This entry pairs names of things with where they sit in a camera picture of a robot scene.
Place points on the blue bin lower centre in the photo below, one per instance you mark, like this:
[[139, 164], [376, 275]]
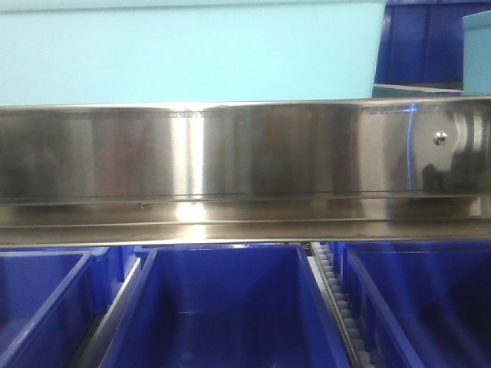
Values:
[[252, 306]]

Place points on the rail screw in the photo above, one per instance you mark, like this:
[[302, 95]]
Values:
[[439, 138]]

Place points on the white roller track right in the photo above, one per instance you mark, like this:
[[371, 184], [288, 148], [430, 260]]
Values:
[[337, 300]]

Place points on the blue bin lower left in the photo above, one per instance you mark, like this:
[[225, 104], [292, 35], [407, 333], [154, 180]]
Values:
[[51, 298]]

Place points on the blue bin lower right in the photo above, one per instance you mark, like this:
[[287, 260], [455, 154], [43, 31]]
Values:
[[419, 304]]

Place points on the steel divider rail left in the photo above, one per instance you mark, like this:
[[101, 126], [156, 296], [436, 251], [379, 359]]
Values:
[[94, 347]]

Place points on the blue bin upper right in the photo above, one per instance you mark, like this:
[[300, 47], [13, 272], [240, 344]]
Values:
[[422, 41]]

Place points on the light teal plastic bin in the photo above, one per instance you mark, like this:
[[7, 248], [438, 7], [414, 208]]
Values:
[[67, 52]]

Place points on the stainless steel shelf front rail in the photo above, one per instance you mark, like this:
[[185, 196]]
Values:
[[178, 173]]

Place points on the blue bin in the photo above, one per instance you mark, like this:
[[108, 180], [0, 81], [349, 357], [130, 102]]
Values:
[[422, 41], [252, 306], [51, 298], [419, 304]]

